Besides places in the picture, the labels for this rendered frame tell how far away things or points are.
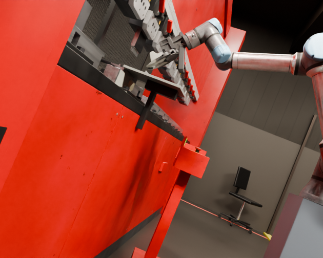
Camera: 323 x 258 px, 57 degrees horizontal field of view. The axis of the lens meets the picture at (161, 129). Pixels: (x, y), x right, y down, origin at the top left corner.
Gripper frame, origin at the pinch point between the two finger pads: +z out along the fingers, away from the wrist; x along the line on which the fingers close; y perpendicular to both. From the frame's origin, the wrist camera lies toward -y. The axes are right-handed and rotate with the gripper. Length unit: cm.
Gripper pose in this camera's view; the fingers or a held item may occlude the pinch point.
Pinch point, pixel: (150, 67)
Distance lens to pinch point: 138.3
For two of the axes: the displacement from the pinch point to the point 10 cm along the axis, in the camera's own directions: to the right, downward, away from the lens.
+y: -4.4, -8.8, 1.9
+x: -1.8, -1.2, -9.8
